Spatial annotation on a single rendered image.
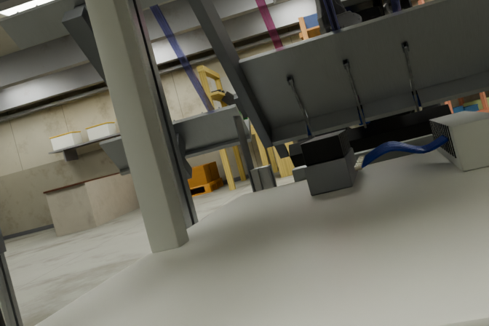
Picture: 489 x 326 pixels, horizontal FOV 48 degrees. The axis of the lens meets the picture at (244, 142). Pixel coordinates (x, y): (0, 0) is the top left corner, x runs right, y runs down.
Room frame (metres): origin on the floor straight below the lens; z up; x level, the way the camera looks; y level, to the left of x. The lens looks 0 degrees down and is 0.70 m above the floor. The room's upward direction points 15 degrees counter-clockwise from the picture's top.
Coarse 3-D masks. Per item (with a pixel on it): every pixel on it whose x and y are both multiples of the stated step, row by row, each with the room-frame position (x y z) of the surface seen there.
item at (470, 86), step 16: (464, 80) 1.07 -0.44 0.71; (480, 80) 1.05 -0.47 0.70; (400, 96) 1.10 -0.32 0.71; (432, 96) 1.07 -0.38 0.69; (448, 96) 1.05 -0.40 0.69; (464, 96) 1.05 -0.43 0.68; (336, 112) 1.13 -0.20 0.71; (352, 112) 1.12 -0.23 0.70; (368, 112) 1.10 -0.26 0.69; (384, 112) 1.09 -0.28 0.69; (400, 112) 1.08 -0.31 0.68; (288, 128) 1.15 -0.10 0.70; (304, 128) 1.14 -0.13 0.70; (320, 128) 1.12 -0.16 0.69; (336, 128) 1.11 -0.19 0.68
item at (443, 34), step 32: (448, 0) 0.95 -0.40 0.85; (480, 0) 0.95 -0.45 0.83; (352, 32) 0.99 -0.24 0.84; (384, 32) 0.99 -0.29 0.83; (416, 32) 0.99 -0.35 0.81; (448, 32) 0.99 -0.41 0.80; (480, 32) 0.99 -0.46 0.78; (256, 64) 1.04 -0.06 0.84; (288, 64) 1.04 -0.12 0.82; (320, 64) 1.04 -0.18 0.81; (352, 64) 1.05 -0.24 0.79; (384, 64) 1.05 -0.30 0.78; (416, 64) 1.05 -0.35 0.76; (448, 64) 1.05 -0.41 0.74; (480, 64) 1.05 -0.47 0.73; (256, 96) 1.10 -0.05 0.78; (288, 96) 1.10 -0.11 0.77; (320, 96) 1.10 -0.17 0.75; (352, 96) 1.11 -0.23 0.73; (384, 96) 1.11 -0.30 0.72
